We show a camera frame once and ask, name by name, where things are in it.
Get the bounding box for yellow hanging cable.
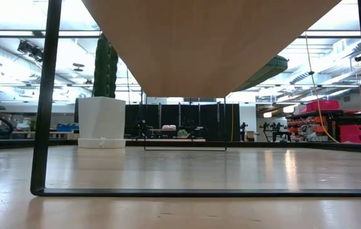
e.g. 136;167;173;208
304;31;341;143

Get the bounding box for black aluminium table frame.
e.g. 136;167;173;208
0;139;361;155

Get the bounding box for white plant pot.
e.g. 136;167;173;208
76;95;127;149

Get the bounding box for wooden shelf with black frame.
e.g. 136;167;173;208
30;0;361;198

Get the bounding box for black rack with bins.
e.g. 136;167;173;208
285;109;361;143

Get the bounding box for red crate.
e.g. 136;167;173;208
300;99;341;113

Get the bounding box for green cactus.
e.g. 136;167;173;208
92;32;119;99

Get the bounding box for red toolbox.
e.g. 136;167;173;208
338;123;361;144

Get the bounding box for background wooden table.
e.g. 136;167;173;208
125;124;207;143

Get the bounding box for teal slide sandal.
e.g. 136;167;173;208
247;54;290;85
233;78;259;94

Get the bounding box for black curtain partition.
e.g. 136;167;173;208
125;102;242;142

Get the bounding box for blue box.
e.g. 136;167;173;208
55;123;81;133

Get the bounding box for background black robot arms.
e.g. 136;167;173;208
259;121;288;142

